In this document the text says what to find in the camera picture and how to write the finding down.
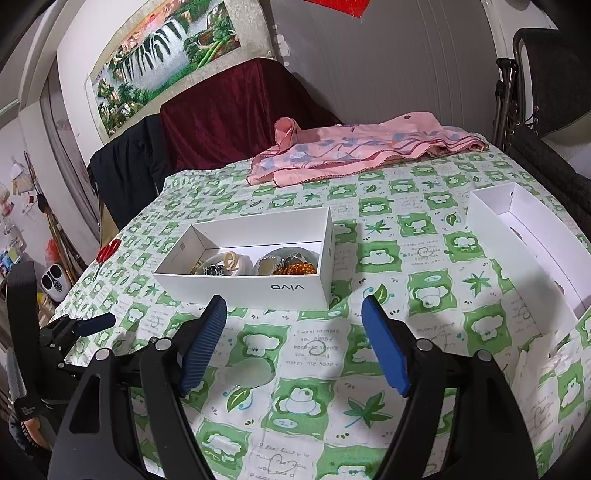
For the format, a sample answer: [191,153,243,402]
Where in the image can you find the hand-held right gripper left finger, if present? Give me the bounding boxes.
[48,294,228,480]

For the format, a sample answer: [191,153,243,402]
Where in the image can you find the black jacket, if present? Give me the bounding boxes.
[87,114,171,230]

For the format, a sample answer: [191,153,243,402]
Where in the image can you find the white cardboard box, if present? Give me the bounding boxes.
[152,206,334,311]

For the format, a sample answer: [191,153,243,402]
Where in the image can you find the black folding chair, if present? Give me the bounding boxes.
[492,28,591,188]

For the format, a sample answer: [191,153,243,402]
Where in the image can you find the green patterned tablecloth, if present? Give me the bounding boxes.
[28,143,591,480]

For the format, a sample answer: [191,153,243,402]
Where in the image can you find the red handled scissors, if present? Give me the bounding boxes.
[93,239,122,278]

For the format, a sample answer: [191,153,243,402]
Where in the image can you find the amber bead bracelet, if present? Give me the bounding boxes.
[278,260,319,276]

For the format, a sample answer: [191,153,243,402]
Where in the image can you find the white foot massager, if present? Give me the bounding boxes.
[41,265,71,304]

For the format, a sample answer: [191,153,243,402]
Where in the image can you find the pink floral cloth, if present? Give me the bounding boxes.
[247,112,490,188]

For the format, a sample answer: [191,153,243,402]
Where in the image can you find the dark red velvet cloth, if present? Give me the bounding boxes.
[159,58,346,175]

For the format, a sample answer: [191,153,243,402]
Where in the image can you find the red paper poster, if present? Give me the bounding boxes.
[302,0,373,20]

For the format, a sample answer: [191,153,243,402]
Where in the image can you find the cream bangle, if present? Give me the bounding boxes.
[223,251,251,274]

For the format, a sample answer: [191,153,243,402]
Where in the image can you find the silver bangles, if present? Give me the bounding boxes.
[265,248,311,263]

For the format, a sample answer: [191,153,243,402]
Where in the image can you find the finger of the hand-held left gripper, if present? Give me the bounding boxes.
[41,313,117,344]

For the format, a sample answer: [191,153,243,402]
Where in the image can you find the white box lid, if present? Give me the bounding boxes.
[466,182,591,334]

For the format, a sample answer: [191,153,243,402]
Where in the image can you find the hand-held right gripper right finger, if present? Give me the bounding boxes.
[361,295,539,480]

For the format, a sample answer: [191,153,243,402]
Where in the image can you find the waterfall landscape painting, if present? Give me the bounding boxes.
[84,0,242,138]

